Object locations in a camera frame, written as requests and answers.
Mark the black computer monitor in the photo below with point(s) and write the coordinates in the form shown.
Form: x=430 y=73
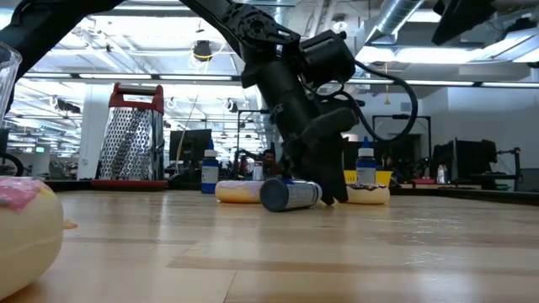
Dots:
x=189 y=145

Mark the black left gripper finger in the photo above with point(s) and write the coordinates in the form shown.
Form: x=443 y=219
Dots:
x=337 y=177
x=305 y=164

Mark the chocolate sprinkled toy donut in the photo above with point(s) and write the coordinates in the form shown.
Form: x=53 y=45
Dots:
x=370 y=194

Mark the black aluminium table frame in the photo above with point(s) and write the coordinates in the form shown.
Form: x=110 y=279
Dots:
x=463 y=194

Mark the silver slanted ceiling duct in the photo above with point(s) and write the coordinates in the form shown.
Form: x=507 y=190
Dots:
x=396 y=17

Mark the clear plastic container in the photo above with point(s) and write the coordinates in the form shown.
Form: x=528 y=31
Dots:
x=8 y=76

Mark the white ceiling sensor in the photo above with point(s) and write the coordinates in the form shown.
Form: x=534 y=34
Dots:
x=339 y=24

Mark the green exit sign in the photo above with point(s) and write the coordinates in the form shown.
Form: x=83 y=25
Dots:
x=40 y=149

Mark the silver metal cup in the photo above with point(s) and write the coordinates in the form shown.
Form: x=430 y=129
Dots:
x=257 y=171

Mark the black equipment stand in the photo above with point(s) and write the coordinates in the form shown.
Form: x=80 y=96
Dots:
x=516 y=168

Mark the black background robot arm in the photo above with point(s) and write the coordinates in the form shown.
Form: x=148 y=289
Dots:
x=242 y=162

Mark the person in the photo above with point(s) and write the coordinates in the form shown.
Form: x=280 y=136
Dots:
x=269 y=162

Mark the pink iced toy donut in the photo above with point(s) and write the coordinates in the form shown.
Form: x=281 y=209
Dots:
x=25 y=235

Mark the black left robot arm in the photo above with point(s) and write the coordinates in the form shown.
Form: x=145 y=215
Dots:
x=252 y=25

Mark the black ceiling-mounted camera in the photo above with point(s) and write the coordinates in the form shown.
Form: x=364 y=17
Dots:
x=202 y=50

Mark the purple frosted donut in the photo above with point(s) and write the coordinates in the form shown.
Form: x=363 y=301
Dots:
x=238 y=191

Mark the dark office monitor cluster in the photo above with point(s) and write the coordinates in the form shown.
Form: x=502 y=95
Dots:
x=467 y=160

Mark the long ceiling light bar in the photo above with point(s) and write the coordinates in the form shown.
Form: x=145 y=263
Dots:
x=113 y=76

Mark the yellow plastic mesh basket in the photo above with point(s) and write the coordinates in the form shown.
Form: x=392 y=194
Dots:
x=384 y=177

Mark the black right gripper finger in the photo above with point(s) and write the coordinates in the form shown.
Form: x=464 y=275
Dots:
x=459 y=21

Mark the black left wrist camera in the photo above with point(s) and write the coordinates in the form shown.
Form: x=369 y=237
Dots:
x=328 y=56

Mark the red steel box grater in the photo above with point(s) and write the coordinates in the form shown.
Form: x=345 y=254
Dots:
x=130 y=139

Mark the blue-capped white glue bottle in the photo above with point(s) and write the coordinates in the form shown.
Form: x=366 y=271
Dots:
x=290 y=195
x=366 y=166
x=209 y=172

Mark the small red flat item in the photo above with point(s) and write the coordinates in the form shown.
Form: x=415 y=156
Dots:
x=423 y=181

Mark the black metal stand frame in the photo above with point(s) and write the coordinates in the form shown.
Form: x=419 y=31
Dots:
x=398 y=116

